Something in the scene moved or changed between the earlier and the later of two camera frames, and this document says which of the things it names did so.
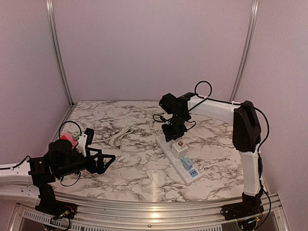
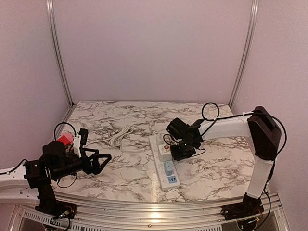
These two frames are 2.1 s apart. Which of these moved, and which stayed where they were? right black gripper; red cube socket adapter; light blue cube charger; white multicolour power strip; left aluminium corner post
Moved: light blue cube charger; right black gripper; white multicolour power strip
Stayed: red cube socket adapter; left aluminium corner post
